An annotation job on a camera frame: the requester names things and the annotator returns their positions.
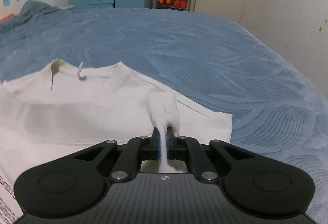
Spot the white t-shirt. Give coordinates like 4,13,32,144
1,59,232,223

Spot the blue bedspread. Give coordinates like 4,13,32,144
1,1,327,223

